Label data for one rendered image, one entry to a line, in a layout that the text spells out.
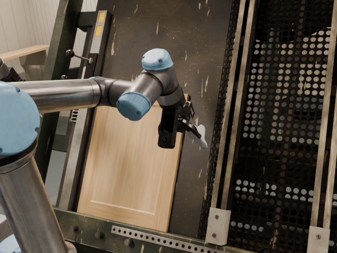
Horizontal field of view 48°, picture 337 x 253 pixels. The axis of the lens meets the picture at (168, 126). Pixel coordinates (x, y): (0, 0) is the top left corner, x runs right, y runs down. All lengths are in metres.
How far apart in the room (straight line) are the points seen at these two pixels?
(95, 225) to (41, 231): 0.89
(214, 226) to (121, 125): 0.61
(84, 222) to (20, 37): 4.35
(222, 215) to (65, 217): 0.71
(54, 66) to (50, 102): 1.08
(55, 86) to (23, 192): 0.28
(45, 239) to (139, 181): 0.86
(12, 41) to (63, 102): 4.79
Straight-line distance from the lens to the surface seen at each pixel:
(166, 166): 1.57
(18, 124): 0.68
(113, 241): 1.64
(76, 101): 0.95
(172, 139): 1.06
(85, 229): 1.71
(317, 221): 1.40
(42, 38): 5.88
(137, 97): 0.93
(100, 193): 1.71
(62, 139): 1.94
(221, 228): 1.43
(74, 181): 1.78
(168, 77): 0.99
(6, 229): 1.81
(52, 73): 1.97
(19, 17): 5.82
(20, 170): 0.73
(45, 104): 0.90
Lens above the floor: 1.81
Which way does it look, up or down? 21 degrees down
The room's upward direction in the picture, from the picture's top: 5 degrees counter-clockwise
